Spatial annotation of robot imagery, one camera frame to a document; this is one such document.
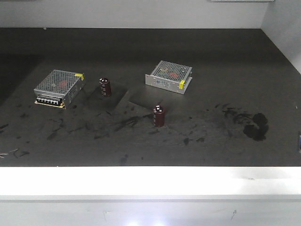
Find dark red capacitor right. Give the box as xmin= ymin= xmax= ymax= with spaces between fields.
xmin=153 ymin=105 xmax=165 ymax=128

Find dark red capacitor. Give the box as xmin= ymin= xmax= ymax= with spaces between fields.
xmin=153 ymin=105 xmax=165 ymax=128
xmin=99 ymin=78 xmax=111 ymax=97

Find silver mesh power supply right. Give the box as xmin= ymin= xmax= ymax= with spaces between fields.
xmin=145 ymin=60 xmax=192 ymax=95

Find silver mesh power supply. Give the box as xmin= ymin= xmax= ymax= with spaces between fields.
xmin=34 ymin=70 xmax=86 ymax=109
xmin=145 ymin=60 xmax=192 ymax=95

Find dark red capacitor left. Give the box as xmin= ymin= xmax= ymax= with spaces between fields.
xmin=99 ymin=78 xmax=111 ymax=97

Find silver mesh power supply left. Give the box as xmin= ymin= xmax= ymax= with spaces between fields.
xmin=34 ymin=70 xmax=86 ymax=109

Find small metal pins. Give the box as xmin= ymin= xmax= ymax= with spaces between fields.
xmin=0 ymin=148 xmax=19 ymax=159

